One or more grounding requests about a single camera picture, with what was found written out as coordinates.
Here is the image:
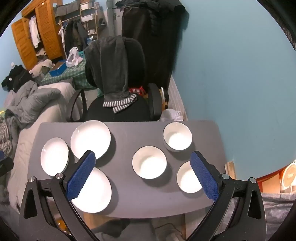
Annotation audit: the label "orange box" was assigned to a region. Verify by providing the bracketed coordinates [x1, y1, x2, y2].
[255, 168, 289, 193]

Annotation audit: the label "wooden plank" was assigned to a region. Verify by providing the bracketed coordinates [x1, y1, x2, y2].
[224, 161, 236, 180]

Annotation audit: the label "white round appliance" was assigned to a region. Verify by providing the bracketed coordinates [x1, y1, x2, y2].
[280, 159, 296, 193]

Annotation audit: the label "white plate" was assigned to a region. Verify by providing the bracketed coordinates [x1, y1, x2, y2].
[70, 120, 112, 160]
[40, 137, 70, 176]
[70, 166, 112, 214]

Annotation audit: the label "white hanging shirt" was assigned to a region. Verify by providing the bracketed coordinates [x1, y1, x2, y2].
[29, 16, 41, 48]

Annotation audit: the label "wooden wardrobe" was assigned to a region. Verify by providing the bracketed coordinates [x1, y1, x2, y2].
[11, 1, 64, 70]

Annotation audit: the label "white bowl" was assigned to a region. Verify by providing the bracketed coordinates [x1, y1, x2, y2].
[132, 146, 167, 179]
[176, 161, 205, 194]
[163, 122, 193, 152]

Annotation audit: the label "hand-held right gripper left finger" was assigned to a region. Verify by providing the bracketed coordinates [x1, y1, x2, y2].
[18, 150, 102, 241]

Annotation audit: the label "red orange bag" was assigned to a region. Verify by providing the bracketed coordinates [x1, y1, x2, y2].
[129, 86, 146, 95]

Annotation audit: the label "blue box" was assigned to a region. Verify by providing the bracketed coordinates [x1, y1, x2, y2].
[49, 61, 67, 76]

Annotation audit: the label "green checkered cloth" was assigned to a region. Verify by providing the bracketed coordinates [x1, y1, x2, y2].
[40, 54, 93, 90]

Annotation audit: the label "beige clothes pile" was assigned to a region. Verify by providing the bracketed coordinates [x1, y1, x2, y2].
[29, 59, 56, 78]

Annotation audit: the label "black office chair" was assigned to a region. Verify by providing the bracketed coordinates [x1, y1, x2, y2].
[67, 37, 162, 123]

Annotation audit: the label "crumpled white plastic bag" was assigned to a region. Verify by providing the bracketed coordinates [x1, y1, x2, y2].
[159, 108, 184, 122]

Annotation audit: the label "striped grey white knit cloth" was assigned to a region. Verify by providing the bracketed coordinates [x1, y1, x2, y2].
[103, 93, 137, 114]

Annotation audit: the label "grey hoodie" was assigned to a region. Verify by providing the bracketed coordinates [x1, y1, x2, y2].
[84, 36, 137, 102]

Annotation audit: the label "grey puffer jacket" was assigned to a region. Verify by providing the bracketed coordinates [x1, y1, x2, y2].
[3, 81, 62, 130]

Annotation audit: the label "grey tarp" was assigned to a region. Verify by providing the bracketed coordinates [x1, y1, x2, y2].
[260, 191, 294, 241]

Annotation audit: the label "black hanging coat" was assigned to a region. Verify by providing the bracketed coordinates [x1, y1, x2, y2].
[116, 0, 186, 93]

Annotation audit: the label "black clothes pile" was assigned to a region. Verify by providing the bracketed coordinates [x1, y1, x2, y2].
[1, 65, 35, 92]

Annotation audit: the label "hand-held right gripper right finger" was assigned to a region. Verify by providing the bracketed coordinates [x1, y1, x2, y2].
[183, 151, 267, 241]

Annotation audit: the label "dark clothes on rack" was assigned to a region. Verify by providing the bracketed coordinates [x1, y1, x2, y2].
[59, 20, 88, 54]

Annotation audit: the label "white shelf unit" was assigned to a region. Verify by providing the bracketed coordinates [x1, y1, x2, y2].
[80, 0, 99, 40]

